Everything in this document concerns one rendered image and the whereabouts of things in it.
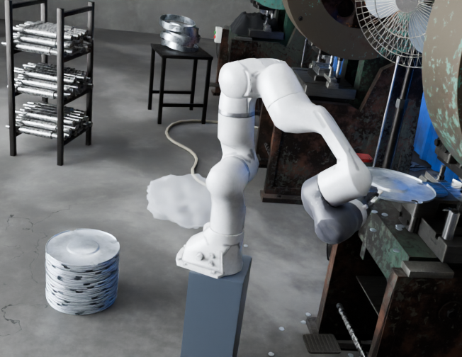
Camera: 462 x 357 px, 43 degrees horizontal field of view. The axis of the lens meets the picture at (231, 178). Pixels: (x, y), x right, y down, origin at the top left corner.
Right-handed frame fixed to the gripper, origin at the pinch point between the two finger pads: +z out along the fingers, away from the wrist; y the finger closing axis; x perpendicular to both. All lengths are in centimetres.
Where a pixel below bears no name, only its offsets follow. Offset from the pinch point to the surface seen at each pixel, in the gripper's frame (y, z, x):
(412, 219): -9.6, 17.1, -9.8
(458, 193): 0.2, 28.6, -19.6
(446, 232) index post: -6.8, 8.0, -21.5
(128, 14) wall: -19, 475, 486
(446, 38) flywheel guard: 49, -30, -13
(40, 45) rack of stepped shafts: -2, 82, 228
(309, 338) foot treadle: -63, 12, 12
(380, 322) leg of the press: -37.0, -3.6, -12.4
